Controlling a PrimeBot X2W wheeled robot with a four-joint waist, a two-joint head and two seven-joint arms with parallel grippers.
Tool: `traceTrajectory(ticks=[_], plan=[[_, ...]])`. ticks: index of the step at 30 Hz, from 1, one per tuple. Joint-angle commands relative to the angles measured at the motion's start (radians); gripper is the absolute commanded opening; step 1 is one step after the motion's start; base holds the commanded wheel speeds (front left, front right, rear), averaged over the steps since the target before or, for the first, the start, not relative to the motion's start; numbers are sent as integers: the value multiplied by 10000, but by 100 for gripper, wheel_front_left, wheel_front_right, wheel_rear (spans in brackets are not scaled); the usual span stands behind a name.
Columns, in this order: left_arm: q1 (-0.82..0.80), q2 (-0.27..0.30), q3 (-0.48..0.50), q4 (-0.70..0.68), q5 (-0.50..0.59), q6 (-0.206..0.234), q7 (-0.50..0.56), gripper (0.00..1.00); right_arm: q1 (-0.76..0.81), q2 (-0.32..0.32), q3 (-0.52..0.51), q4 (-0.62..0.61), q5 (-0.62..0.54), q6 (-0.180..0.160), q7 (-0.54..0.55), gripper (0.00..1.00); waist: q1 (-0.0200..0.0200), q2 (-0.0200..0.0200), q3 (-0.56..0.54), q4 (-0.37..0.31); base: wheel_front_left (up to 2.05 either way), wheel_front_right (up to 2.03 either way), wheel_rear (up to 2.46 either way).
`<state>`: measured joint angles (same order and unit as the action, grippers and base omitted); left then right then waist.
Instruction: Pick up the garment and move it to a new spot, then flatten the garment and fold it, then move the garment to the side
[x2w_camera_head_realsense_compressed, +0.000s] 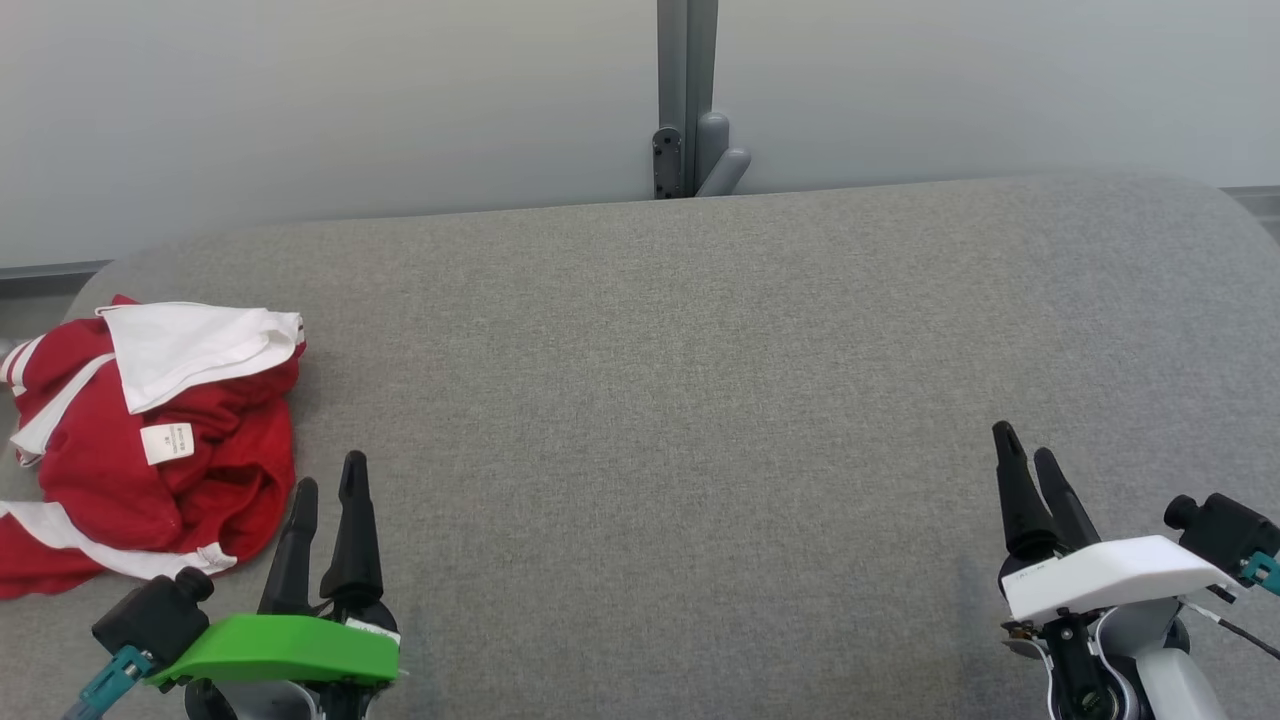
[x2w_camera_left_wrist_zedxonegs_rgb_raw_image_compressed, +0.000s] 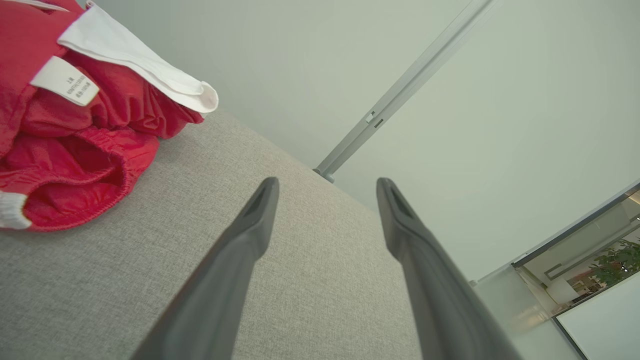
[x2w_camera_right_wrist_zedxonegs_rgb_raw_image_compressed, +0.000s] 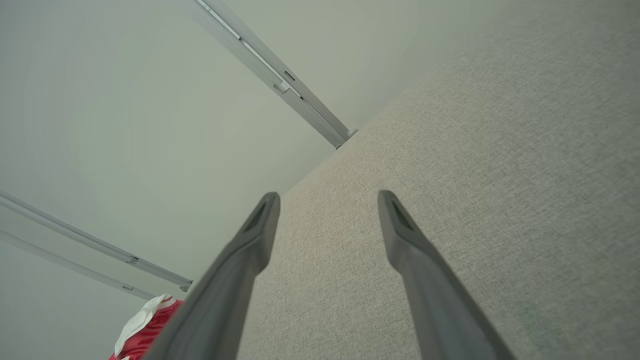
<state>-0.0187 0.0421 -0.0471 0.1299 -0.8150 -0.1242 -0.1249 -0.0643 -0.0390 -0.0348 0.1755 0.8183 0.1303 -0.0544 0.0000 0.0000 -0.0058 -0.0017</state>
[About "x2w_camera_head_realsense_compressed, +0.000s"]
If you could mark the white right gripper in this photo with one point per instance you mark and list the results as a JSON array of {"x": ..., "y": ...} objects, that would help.
[{"x": 1110, "y": 580}]

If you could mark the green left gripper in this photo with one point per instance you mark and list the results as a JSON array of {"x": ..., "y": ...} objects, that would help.
[{"x": 290, "y": 650}]

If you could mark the red Bulls 23 jersey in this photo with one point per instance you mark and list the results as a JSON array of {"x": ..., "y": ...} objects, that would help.
[{"x": 200, "y": 345}]

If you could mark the red shorts with white stripes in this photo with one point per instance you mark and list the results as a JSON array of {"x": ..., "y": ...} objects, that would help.
[{"x": 30, "y": 570}]

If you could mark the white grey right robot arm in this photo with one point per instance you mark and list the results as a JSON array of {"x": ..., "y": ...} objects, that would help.
[{"x": 1170, "y": 670}]

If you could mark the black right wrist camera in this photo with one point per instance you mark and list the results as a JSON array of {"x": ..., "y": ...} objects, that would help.
[{"x": 1225, "y": 530}]

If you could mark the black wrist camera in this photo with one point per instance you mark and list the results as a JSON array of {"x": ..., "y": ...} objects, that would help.
[
  {"x": 1225, "y": 530},
  {"x": 150, "y": 615}
]

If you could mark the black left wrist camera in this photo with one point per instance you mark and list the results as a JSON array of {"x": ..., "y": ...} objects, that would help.
[{"x": 150, "y": 615}]

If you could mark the grey wall skirting strip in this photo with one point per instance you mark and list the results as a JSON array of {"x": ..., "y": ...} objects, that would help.
[
  {"x": 50, "y": 270},
  {"x": 1260, "y": 198}
]

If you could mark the grey rounded post foot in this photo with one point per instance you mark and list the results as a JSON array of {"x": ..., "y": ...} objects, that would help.
[{"x": 715, "y": 150}]

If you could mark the dark grey screw bracket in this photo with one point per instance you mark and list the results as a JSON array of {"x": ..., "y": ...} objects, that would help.
[{"x": 667, "y": 160}]

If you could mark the grey metal wall post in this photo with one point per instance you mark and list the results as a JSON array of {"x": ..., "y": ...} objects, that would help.
[{"x": 685, "y": 60}]

